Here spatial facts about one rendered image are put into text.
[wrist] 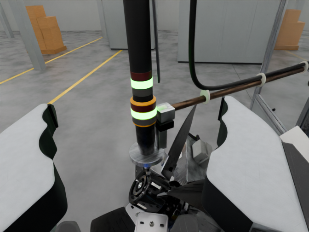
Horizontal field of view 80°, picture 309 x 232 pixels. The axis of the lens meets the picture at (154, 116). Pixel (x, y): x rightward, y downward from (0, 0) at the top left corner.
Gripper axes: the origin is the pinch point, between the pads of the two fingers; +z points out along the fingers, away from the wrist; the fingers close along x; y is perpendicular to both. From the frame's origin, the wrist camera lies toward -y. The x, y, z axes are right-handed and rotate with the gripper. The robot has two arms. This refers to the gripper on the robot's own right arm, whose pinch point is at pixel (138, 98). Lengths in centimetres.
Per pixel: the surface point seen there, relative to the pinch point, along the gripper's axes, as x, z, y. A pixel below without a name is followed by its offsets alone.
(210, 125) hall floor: 94, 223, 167
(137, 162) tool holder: -2.0, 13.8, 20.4
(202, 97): 11.2, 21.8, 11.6
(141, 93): -0.5, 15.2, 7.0
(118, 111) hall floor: -56, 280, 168
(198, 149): 21, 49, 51
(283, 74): 34.3, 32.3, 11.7
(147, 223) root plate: -1, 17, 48
